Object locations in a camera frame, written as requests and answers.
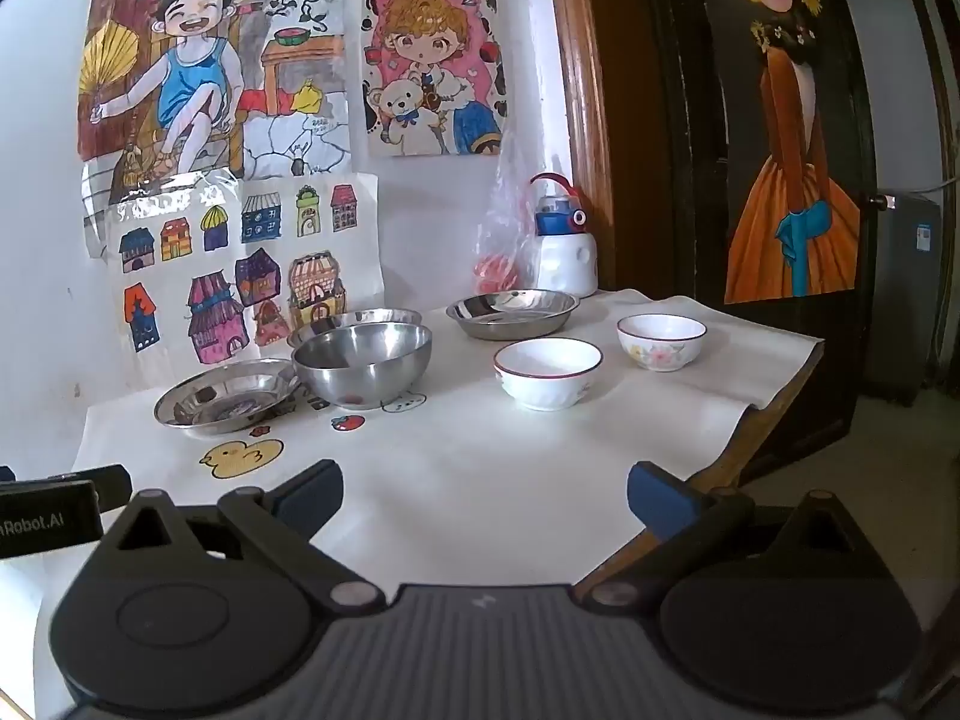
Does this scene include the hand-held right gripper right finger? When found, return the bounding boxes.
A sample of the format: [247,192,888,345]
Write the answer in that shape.
[574,461,863,612]

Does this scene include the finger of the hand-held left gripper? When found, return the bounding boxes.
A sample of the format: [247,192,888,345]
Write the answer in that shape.
[15,463,130,515]

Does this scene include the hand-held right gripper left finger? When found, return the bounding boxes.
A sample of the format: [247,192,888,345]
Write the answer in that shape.
[97,460,383,616]

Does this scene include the stainless steel plate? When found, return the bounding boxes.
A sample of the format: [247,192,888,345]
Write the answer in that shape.
[154,358,302,434]
[287,307,423,350]
[445,288,582,341]

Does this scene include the stainless steel bowl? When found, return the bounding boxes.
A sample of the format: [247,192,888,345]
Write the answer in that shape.
[291,322,434,410]

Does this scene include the floral white bowl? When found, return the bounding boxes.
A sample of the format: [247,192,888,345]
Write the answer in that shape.
[616,313,709,374]

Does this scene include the red rimmed white bowl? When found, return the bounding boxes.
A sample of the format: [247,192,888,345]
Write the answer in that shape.
[493,338,605,412]

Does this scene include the white printed tablecloth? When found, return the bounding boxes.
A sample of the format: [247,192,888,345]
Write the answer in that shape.
[71,286,826,601]

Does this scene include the colourful houses drawing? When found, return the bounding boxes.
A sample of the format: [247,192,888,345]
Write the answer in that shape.
[82,169,387,391]

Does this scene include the white and blue water bottle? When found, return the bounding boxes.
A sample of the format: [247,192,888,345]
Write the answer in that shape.
[531,172,599,299]

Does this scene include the clear plastic bag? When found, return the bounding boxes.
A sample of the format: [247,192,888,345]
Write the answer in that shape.
[472,135,545,297]

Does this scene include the grey appliance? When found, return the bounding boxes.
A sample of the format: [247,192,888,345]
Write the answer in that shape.
[862,191,944,406]

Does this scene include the orange dress figure door poster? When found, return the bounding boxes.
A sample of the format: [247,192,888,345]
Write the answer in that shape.
[690,0,860,306]

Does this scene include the dark door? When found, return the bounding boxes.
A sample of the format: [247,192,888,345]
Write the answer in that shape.
[641,0,878,466]

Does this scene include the wooden door frame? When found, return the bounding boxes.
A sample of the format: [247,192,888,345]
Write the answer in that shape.
[544,0,702,301]

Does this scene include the boy with fan wall poster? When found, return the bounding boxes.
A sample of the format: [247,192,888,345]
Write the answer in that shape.
[79,0,353,203]

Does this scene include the child with teddy wall poster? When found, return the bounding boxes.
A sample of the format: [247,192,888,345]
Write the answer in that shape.
[364,0,507,160]

